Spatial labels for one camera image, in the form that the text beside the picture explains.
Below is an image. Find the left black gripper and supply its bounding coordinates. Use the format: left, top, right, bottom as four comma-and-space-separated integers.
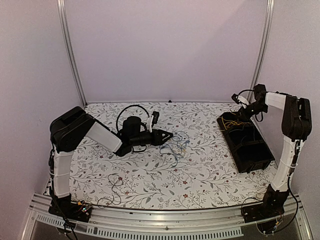
130, 129, 173, 147

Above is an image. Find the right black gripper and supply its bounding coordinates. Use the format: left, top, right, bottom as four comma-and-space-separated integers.
235, 101, 268, 122

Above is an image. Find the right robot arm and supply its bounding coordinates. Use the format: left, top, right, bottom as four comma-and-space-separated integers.
231, 84, 312, 218

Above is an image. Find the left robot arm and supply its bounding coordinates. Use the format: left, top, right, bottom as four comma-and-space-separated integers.
49, 106, 174, 217

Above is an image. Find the black plastic bin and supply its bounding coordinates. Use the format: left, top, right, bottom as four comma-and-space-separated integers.
216, 112, 275, 173

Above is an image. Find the floral table mat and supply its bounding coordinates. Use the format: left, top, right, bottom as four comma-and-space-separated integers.
54, 102, 277, 210

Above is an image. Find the tangled cable pile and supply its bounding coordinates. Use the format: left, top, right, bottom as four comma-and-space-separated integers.
158, 129, 192, 168

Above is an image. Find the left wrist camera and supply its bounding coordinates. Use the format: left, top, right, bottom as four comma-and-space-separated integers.
152, 111, 160, 124

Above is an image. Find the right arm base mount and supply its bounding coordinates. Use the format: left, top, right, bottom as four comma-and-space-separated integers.
240, 196, 299, 236

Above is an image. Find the right aluminium frame post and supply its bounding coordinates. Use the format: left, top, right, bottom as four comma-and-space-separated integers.
247, 0, 275, 101

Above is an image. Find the aluminium front rail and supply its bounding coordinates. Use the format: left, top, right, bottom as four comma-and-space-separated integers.
21, 193, 315, 240

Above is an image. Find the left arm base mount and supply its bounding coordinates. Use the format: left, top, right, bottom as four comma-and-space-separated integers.
48, 195, 92, 223

